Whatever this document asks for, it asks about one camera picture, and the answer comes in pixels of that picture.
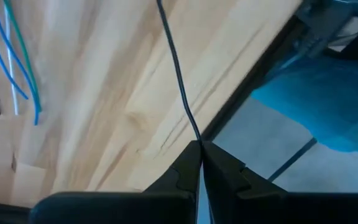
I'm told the black aluminium table frame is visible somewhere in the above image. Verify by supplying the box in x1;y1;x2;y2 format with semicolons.
201;14;306;142

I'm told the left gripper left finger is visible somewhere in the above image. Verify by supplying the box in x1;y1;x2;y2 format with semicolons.
29;140;202;224

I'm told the black zip tie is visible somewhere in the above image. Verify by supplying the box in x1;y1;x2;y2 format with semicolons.
156;0;203;144

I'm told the green wire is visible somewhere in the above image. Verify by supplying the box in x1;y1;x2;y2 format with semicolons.
3;0;43;113

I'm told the blue wire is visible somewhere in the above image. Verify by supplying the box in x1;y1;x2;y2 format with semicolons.
0;0;40;126

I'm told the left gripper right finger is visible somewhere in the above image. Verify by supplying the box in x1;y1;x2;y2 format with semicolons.
202;141;358;224

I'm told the white wire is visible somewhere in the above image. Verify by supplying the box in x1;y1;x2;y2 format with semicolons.
4;6;20;116

